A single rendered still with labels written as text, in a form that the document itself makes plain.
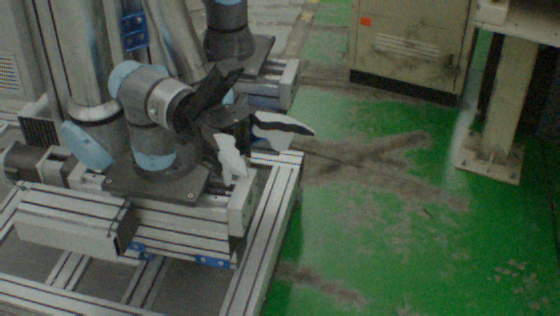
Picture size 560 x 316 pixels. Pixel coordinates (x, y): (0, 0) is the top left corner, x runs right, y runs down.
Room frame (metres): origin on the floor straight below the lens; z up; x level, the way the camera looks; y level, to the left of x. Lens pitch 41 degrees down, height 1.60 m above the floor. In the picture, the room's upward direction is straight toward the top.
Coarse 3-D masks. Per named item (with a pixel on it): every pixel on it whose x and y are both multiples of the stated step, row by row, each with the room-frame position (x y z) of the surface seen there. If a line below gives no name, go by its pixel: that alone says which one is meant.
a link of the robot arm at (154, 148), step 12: (132, 132) 0.79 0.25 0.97; (144, 132) 0.78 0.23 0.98; (156, 132) 0.79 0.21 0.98; (168, 132) 0.81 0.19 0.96; (132, 144) 0.80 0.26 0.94; (144, 144) 0.78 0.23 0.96; (156, 144) 0.79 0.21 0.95; (168, 144) 0.80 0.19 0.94; (144, 156) 0.78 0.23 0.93; (156, 156) 0.78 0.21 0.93; (168, 156) 0.80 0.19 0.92; (144, 168) 0.79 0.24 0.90; (156, 168) 0.79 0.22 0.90
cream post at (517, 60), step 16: (512, 48) 1.82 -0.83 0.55; (528, 48) 1.80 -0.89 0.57; (512, 64) 1.82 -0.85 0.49; (528, 64) 1.79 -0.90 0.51; (496, 80) 1.83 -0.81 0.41; (512, 80) 1.81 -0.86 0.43; (528, 80) 1.79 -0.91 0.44; (496, 96) 1.83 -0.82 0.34; (512, 96) 1.80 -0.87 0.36; (496, 112) 1.82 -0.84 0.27; (512, 112) 1.80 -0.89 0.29; (496, 128) 1.82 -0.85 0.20; (512, 128) 1.79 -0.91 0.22; (480, 144) 1.83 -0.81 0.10; (496, 144) 1.81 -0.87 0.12; (496, 160) 1.80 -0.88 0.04
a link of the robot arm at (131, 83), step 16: (128, 64) 0.84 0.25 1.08; (112, 80) 0.82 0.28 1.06; (128, 80) 0.81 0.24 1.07; (144, 80) 0.80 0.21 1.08; (160, 80) 0.79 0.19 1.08; (112, 96) 0.82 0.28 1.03; (128, 96) 0.79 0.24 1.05; (144, 96) 0.77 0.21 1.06; (128, 112) 0.79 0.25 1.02; (144, 112) 0.76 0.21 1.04
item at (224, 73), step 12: (228, 60) 0.72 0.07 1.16; (216, 72) 0.71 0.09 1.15; (228, 72) 0.70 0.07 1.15; (240, 72) 0.72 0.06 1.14; (204, 84) 0.72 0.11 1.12; (216, 84) 0.70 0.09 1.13; (228, 84) 0.71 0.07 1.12; (192, 96) 0.73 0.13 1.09; (204, 96) 0.71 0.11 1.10; (216, 96) 0.72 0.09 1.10; (192, 108) 0.72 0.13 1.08; (204, 108) 0.72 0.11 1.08
